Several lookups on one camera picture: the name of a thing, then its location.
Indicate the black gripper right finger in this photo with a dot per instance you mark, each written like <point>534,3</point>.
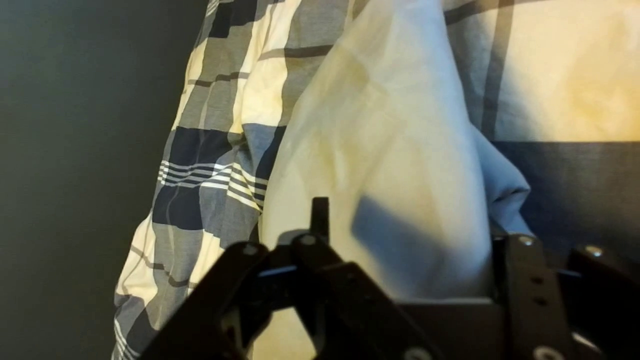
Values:
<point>573,313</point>

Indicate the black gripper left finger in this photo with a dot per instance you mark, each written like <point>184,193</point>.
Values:
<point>266,313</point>

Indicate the light grey cloth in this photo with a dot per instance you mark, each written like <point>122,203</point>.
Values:
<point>400,132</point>

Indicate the yellow grey plaid comforter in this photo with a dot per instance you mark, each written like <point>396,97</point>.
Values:
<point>221,132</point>

